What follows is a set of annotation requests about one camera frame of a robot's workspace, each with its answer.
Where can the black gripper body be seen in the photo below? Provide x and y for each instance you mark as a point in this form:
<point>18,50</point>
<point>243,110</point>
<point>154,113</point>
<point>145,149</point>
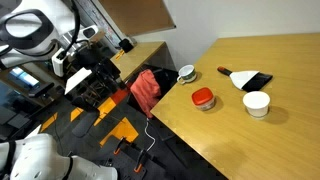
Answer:
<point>106,73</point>

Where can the red shirt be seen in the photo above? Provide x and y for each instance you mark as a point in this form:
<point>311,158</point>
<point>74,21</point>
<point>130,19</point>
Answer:
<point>145,91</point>

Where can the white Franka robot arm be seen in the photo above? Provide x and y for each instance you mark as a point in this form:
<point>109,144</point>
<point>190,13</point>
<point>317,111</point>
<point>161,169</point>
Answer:
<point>31,13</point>

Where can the wooden side desk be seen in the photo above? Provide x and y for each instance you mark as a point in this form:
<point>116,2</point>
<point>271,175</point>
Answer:
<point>138,56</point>

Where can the white angular panel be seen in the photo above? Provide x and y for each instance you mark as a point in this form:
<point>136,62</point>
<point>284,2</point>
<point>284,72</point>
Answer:
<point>76,79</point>

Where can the small black box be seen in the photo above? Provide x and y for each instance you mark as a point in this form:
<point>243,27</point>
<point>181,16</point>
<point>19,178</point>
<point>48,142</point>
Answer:
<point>126,45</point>

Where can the black office chair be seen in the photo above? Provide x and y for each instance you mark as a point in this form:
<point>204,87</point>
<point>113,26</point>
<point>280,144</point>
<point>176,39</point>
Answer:
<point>85,121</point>

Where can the orange and black clamp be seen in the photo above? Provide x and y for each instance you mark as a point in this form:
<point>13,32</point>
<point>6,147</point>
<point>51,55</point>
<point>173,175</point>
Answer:
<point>139,161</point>
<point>119,146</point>

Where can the white and green mug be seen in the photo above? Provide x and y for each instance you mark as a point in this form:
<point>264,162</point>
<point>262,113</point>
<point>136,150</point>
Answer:
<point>186,73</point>

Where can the brown pin board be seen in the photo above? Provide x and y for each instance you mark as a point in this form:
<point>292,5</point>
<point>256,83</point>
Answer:
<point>136,15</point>

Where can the red lid plastic container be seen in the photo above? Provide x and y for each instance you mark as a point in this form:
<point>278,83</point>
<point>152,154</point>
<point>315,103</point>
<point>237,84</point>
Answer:
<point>203,98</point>

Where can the black and white brush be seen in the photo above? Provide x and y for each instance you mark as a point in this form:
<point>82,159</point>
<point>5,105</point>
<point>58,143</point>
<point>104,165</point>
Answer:
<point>248,80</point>

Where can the white paper cup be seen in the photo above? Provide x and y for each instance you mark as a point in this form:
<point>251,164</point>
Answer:
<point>256,103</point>

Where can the white printed wall board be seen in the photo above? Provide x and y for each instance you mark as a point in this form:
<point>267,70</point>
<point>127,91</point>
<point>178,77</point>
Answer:
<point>100,18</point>

